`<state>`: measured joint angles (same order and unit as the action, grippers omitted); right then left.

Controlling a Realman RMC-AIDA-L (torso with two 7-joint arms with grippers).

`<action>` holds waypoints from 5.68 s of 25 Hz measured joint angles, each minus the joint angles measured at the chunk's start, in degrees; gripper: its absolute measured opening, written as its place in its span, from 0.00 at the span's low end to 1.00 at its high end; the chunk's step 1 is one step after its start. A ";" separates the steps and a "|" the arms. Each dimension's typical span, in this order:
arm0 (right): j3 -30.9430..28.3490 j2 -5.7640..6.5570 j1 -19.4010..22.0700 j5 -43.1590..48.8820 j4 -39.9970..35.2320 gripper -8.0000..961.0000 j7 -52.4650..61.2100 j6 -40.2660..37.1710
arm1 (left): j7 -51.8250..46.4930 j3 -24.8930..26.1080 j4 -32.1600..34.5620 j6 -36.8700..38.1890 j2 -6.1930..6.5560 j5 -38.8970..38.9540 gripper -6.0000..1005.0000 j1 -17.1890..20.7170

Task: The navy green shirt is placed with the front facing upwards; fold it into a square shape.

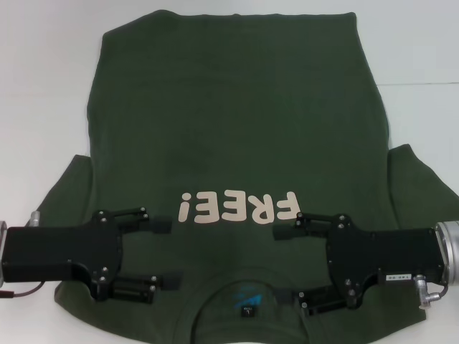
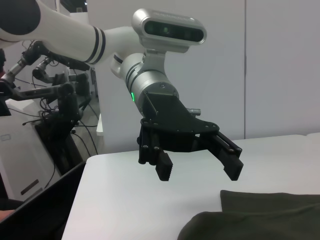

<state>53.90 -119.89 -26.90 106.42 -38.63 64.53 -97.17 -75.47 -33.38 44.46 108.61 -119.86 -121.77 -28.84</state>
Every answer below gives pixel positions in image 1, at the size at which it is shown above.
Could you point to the dark green FREE t-shirt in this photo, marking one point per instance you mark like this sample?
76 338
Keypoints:
229 107

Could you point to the small silver cylinder plug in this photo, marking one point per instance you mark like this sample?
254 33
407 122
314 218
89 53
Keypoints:
36 219

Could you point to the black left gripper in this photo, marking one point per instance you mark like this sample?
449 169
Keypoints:
54 251

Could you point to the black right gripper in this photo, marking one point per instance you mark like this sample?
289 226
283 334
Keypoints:
394 251

